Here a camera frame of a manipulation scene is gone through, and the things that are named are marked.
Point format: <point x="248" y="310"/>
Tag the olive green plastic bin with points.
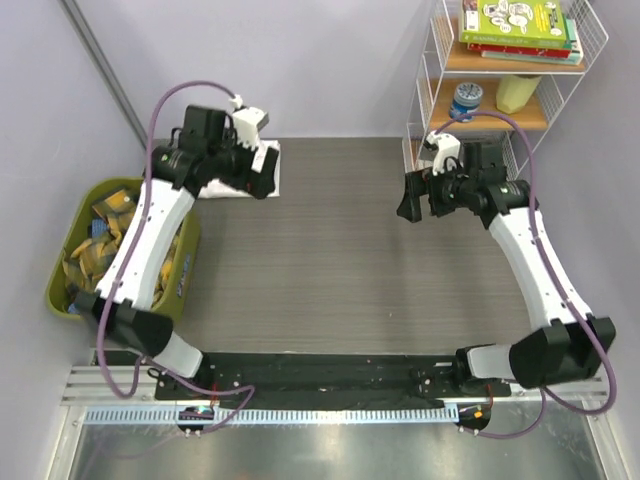
<point x="171" y="303"/>

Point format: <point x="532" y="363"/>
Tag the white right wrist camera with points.
<point x="446" y="149"/>

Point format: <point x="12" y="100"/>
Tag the yellow plaid flannel shirt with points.
<point x="117" y="210"/>

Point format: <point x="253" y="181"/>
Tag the aluminium rail frame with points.
<point x="85" y="385"/>

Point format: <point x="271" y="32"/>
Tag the white slotted cable duct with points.
<point x="195" y="415"/>

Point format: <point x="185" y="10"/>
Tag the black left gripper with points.
<point x="254" y="182"/>

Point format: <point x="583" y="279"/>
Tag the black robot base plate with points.
<point x="325" y="382"/>

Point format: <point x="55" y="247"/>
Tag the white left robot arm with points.
<point x="211" y="145"/>

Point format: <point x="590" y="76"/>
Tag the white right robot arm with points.
<point x="566" y="337"/>

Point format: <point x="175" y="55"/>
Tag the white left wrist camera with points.
<point x="248" y="122"/>

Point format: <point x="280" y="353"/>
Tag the pale yellow faceted cup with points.
<point x="514" y="92"/>

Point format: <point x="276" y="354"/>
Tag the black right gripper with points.
<point x="416" y="186"/>

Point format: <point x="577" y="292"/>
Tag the green top book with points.
<point x="536" y="24"/>

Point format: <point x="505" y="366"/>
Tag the blue white round tin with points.
<point x="466" y="99"/>

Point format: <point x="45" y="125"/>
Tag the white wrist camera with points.
<point x="248" y="122"/>
<point x="446" y="149"/>

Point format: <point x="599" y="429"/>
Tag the red middle book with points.
<point x="521" y="50"/>

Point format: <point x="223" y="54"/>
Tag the white wire shelf rack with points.
<point x="445" y="62"/>

